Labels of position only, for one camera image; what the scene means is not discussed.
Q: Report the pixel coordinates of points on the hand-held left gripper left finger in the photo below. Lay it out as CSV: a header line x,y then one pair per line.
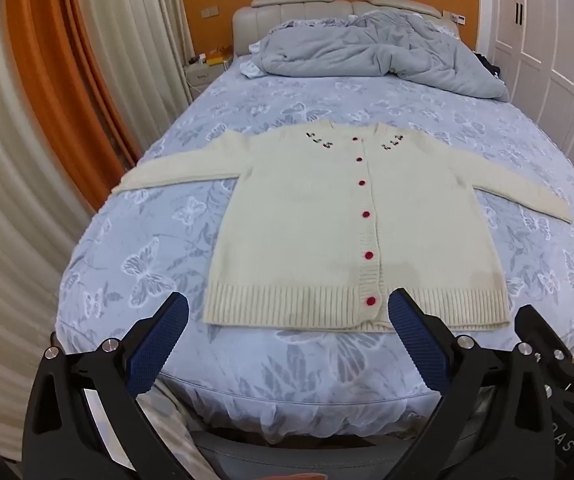
x,y
159,342

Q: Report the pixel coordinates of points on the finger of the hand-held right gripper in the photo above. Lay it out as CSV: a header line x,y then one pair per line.
x,y
534,324

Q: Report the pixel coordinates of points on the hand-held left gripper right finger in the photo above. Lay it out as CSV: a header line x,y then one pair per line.
x,y
417,340

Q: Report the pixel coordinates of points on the cream knit cardigan red buttons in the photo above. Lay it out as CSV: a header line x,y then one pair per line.
x,y
292,220

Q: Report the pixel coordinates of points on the bed with butterfly print sheet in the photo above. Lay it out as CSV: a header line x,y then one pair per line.
x,y
167,220

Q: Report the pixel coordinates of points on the cream ribbed curtain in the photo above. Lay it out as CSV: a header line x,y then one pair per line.
x,y
132,35
12,260

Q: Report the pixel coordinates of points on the black cloth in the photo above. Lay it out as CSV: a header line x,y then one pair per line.
x,y
487,64

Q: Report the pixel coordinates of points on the white wardrobe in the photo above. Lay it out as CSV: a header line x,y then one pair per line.
x,y
557,45

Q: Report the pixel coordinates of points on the white nightstand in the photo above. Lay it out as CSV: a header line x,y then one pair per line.
x,y
202,74

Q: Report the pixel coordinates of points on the yellow box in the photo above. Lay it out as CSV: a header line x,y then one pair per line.
x,y
214,60

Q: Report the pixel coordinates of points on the butterfly print pillow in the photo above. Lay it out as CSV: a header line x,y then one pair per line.
x,y
253,68

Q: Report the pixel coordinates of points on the grey duvet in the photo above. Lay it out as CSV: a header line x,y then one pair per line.
x,y
367,50

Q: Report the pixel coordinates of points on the orange curtain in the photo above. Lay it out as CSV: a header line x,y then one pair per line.
x,y
47,60

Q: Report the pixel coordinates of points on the beige padded headboard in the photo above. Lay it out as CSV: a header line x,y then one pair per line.
x,y
292,10

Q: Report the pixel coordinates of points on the wall switch plate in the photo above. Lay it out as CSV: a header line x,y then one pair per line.
x,y
459,19
209,10

